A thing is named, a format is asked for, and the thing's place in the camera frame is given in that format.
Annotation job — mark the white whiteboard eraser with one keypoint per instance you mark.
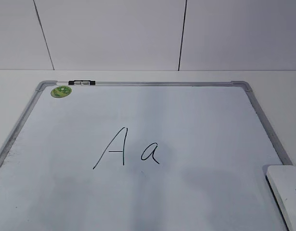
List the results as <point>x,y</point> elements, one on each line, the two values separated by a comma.
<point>282,183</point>

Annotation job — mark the white aluminium-framed whiteboard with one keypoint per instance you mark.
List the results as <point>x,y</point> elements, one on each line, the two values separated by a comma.
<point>139,157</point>

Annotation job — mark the round green magnet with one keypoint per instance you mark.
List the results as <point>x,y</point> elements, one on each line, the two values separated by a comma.
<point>61,92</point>

